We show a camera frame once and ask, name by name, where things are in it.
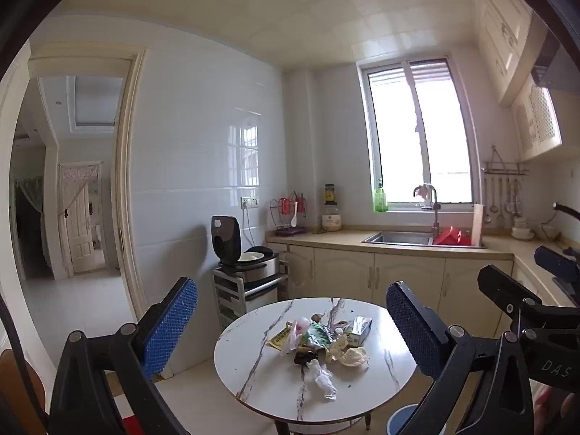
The white door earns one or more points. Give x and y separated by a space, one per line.
81 235

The steel faucet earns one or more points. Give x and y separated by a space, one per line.
436 217

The white wall outlet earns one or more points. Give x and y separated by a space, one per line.
249 201

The red basin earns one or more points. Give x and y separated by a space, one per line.
448 238

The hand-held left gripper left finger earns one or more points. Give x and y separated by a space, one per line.
172 321

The beige paper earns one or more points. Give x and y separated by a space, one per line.
353 355

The white rice spoon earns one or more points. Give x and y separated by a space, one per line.
295 220

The yellow snack packet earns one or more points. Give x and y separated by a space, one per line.
280 337

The hanging utensil rack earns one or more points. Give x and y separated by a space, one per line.
498 172

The grey trolley rack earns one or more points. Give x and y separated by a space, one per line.
235 299

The green foil packet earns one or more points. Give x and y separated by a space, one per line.
317 337

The cream door frame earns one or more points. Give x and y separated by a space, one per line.
127 167

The brown wooden chair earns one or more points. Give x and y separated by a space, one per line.
18 389

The window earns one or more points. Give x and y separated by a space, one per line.
435 136

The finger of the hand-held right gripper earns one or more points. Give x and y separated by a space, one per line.
559 263
498 287

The steel sink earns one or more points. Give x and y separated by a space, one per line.
394 238

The round white marble table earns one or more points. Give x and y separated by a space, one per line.
272 371

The white tissue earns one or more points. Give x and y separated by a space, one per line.
337 346

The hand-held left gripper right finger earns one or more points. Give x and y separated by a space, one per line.
412 330

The blue plastic bin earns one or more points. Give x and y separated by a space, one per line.
401 421

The pink white plastic bag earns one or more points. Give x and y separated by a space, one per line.
297 330

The dark wrapper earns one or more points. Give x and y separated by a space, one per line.
302 359

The cream kitchen base cabinets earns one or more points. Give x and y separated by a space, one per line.
340 272

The pale cutting board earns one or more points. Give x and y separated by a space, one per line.
478 224

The cream upper cabinets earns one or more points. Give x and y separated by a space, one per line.
498 31

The black range hood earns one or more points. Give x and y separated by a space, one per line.
548 63

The green bottle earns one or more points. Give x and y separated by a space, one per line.
380 199

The clear plastic wrap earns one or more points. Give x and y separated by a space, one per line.
324 380

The pink cloth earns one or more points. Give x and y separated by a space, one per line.
422 190

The black steel rice cooker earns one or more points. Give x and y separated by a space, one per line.
226 235

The clear jar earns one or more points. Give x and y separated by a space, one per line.
331 220

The stack of white bowls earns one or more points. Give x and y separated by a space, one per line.
523 231

